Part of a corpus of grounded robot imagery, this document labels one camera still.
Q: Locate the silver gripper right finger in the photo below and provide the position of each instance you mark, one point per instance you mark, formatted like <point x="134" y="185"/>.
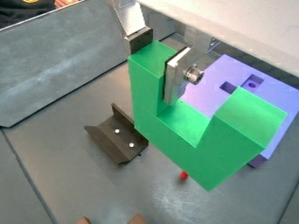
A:
<point x="185" y="67"/>

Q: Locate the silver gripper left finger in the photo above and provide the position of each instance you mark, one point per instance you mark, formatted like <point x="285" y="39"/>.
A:
<point x="137" y="34"/>

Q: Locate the green U-shaped block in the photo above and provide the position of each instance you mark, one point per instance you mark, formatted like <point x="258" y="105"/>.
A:
<point x="209" y="146"/>

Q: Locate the person in dark clothing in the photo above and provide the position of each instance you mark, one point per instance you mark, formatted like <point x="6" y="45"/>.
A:
<point x="19" y="10"/>

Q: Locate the red cylinder peg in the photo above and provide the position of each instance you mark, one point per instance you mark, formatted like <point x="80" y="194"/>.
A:
<point x="185" y="175"/>

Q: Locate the black angle bracket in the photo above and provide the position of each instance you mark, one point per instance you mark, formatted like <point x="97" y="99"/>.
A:
<point x="118" y="137"/>

